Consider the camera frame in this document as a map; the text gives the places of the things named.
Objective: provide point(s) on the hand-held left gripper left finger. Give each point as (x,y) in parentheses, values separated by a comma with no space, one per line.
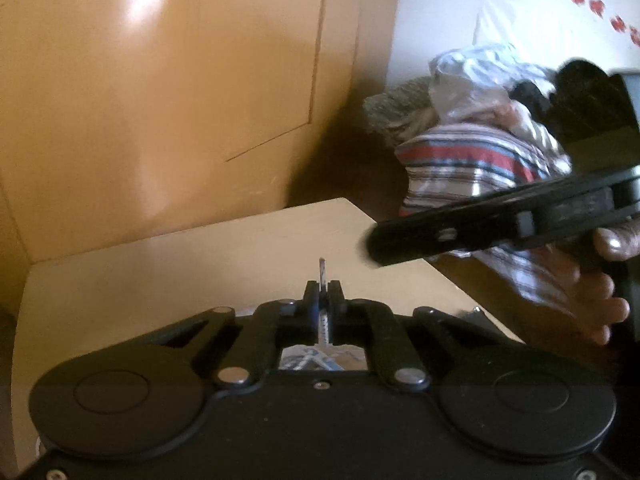
(312,312)

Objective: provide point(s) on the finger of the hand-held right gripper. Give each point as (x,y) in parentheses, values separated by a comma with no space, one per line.
(450,225)

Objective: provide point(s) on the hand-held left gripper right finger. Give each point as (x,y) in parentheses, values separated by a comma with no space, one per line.
(336,310)

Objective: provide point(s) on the white shoelace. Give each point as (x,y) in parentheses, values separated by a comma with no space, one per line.
(322,272)

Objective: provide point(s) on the white and blue sneaker shoe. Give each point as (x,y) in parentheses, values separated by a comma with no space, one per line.
(320,359)

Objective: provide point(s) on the person's right hand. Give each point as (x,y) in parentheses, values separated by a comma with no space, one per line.
(585,290)

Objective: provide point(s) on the striped blanket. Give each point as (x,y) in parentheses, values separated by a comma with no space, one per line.
(465,160)

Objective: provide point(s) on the clear plastic bag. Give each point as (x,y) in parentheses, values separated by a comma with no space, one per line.
(475,80)

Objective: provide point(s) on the green patterned cloth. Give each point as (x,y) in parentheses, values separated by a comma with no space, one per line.
(395,105)

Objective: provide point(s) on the wooden wardrobe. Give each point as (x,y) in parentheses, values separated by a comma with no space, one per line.
(175,85)

